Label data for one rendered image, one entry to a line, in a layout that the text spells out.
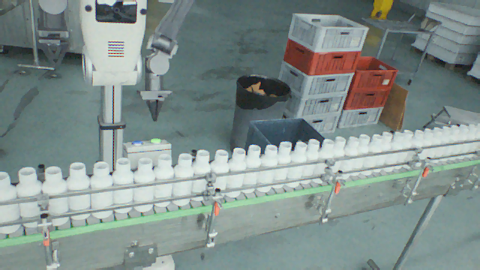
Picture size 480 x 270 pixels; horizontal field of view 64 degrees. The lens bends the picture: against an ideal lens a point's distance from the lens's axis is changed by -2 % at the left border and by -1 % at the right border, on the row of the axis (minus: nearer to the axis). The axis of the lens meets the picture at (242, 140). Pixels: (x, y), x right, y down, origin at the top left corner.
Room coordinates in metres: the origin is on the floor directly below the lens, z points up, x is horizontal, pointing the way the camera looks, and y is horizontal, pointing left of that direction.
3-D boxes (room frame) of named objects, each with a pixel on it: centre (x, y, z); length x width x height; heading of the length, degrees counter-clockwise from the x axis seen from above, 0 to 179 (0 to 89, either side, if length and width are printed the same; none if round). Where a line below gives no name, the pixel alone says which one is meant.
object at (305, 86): (3.64, -0.58, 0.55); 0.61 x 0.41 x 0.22; 128
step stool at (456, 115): (3.95, -2.28, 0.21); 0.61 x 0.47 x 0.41; 174
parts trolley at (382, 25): (5.76, -1.87, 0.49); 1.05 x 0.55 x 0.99; 121
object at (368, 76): (4.10, -1.13, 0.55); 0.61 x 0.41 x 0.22; 124
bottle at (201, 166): (0.97, 0.11, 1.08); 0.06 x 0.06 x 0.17
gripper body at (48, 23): (0.90, 0.51, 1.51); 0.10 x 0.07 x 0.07; 31
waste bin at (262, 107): (2.95, -0.08, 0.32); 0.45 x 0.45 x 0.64
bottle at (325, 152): (1.20, -0.30, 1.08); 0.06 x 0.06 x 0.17
